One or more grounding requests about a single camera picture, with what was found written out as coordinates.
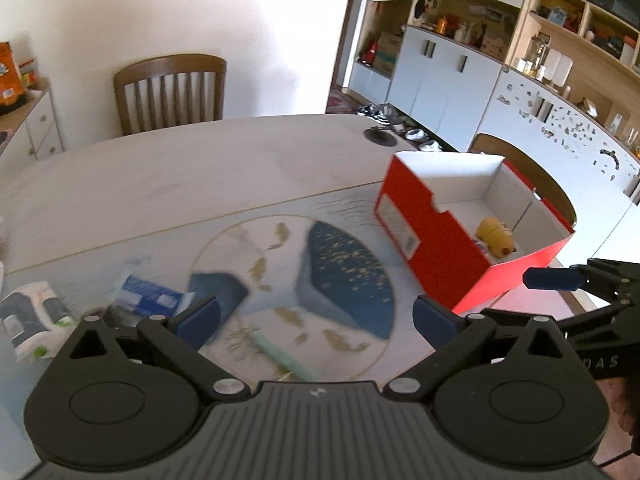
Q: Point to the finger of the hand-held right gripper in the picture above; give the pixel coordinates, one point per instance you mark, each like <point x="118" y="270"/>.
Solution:
<point x="590" y="321"/>
<point x="550" y="278"/>

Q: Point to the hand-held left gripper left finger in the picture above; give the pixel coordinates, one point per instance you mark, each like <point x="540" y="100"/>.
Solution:
<point x="197" y="322"/>

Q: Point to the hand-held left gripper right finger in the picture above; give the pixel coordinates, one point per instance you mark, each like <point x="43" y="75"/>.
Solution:
<point x="435" y="320"/>

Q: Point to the red cardboard shoe box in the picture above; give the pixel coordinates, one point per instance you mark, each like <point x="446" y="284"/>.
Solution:
<point x="430" y="220"/>

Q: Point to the small white tissue packet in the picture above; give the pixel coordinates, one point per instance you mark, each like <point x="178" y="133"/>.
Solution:
<point x="30" y="317"/>

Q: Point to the white wooden desktop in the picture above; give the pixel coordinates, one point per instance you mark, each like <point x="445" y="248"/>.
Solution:
<point x="200" y="170"/>

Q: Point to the blue and white packet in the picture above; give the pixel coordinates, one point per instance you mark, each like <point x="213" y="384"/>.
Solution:
<point x="145" y="295"/>

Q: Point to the yellow plush toy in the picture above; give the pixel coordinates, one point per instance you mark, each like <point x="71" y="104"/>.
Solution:
<point x="495" y="237"/>

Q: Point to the green toothbrush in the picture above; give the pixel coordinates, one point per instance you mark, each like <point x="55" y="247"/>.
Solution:
<point x="280" y="357"/>

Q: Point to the white shoe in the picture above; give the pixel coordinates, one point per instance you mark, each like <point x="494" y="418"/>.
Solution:
<point x="431" y="146"/>
<point x="416" y="135"/>

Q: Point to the white canister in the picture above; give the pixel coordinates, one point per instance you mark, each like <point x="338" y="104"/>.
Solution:
<point x="557" y="67"/>

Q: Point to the dark sneakers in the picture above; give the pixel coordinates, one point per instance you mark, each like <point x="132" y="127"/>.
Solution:
<point x="376" y="112"/>

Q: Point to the glass storage jar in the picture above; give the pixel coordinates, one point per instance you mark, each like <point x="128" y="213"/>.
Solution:
<point x="536" y="52"/>

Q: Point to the brown slatted wooden chair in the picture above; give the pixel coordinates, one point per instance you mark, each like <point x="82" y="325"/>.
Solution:
<point x="167" y="95"/>

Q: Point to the patterned floor rug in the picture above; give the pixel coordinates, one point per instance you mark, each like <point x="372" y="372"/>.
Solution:
<point x="341" y="102"/>

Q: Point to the white side cabinet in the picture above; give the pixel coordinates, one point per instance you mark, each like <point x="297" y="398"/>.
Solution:
<point x="35" y="125"/>

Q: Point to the red toy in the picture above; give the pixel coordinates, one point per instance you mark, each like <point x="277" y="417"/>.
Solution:
<point x="369" y="53"/>

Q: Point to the orange jar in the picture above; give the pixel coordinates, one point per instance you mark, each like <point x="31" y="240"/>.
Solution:
<point x="441" y="24"/>

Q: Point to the orange snack bag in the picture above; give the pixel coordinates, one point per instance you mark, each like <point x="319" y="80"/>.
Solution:
<point x="10" y="80"/>

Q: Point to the white wooden wall cabinet unit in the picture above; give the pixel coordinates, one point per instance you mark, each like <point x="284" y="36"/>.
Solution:
<point x="450" y="90"/>

